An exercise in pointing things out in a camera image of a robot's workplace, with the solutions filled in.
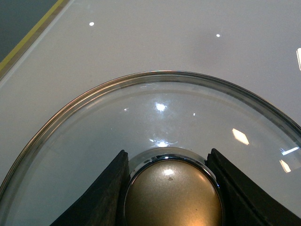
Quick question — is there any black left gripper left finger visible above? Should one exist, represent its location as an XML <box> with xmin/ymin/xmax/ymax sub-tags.
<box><xmin>51</xmin><ymin>150</ymin><xmax>129</xmax><ymax>226</ymax></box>

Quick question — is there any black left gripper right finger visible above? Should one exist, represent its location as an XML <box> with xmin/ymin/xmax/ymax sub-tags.
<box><xmin>206</xmin><ymin>148</ymin><xmax>301</xmax><ymax>226</ymax></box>

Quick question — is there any glass pot lid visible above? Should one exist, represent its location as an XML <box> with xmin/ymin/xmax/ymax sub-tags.
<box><xmin>0</xmin><ymin>71</ymin><xmax>301</xmax><ymax>226</ymax></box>

